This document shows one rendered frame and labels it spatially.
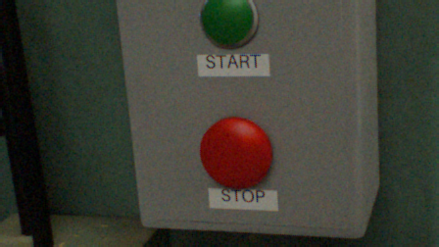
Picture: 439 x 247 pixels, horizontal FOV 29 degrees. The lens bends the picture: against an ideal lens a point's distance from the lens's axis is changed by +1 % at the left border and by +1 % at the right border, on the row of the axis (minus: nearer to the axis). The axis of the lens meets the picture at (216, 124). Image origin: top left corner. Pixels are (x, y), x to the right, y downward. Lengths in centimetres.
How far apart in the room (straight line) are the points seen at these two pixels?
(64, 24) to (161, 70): 10
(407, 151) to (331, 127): 7
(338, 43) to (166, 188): 10
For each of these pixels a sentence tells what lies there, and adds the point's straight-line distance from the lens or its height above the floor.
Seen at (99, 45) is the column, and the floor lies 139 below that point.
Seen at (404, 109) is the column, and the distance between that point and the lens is 40.
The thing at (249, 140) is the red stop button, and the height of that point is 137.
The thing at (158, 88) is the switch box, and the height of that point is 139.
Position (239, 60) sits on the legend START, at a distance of 34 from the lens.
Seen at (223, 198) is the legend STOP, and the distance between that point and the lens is 36.
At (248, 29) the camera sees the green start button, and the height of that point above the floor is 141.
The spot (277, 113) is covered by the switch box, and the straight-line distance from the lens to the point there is 34.
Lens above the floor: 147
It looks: 17 degrees down
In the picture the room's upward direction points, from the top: 5 degrees counter-clockwise
